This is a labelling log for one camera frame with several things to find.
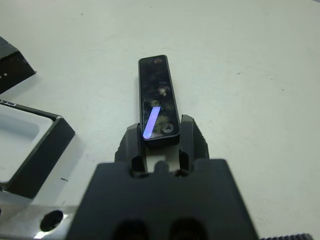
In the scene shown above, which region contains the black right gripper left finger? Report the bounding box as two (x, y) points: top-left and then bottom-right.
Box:
(114, 123), (151, 176)

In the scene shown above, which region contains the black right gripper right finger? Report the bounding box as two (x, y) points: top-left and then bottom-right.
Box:
(178, 114), (210, 173)

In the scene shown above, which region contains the slim black camera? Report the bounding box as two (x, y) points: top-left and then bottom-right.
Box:
(138, 54), (181, 149)

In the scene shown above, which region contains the black box lid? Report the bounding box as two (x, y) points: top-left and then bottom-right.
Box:
(0, 36), (37, 96)

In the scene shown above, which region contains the black box with white insert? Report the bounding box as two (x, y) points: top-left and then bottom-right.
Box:
(0, 101), (76, 200)

